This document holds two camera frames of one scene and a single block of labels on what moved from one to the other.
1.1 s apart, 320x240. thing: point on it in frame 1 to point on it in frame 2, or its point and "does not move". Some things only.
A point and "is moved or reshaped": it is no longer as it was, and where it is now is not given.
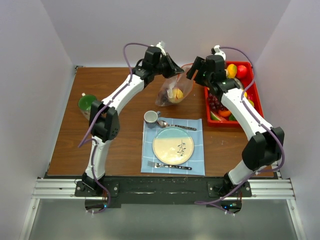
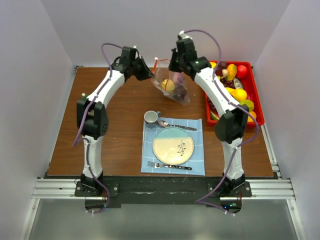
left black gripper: (173, 68) to (147, 73)
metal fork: (156, 165) does not move
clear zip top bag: (175, 88) is moved or reshaped
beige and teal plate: (173, 145) does not move
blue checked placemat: (197, 161) does not move
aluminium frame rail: (269, 189) does not move
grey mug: (150, 118) does not move
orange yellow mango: (232, 71) does not move
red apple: (242, 71) does not move
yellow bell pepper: (177, 95) to (167, 85)
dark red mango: (163, 98) to (180, 92)
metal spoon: (163, 124) does not move
